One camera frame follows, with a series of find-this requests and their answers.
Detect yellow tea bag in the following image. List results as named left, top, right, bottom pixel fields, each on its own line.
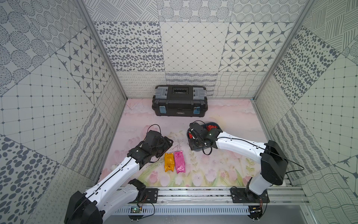
left=165, top=153, right=175, bottom=172

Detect pink tea bag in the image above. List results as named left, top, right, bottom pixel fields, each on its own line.
left=174, top=151, right=186, bottom=173

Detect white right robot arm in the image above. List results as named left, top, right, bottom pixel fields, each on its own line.
left=187, top=122, right=289, bottom=200

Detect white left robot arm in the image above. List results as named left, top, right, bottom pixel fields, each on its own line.
left=64, top=130, right=173, bottom=224

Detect dark teal storage box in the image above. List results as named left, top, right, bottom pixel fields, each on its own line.
left=186, top=121, right=223, bottom=151

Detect black plastic toolbox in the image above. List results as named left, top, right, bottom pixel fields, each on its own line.
left=152, top=85, right=208, bottom=117

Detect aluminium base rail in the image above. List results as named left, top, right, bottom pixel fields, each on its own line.
left=97, top=187, right=309, bottom=218

